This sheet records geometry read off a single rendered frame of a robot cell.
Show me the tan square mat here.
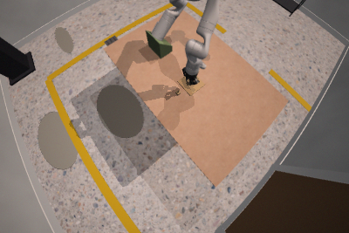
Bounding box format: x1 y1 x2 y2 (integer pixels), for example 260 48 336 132
178 77 205 96

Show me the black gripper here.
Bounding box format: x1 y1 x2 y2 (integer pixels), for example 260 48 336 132
182 67 200 86

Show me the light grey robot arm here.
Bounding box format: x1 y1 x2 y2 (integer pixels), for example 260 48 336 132
151 0 219 75

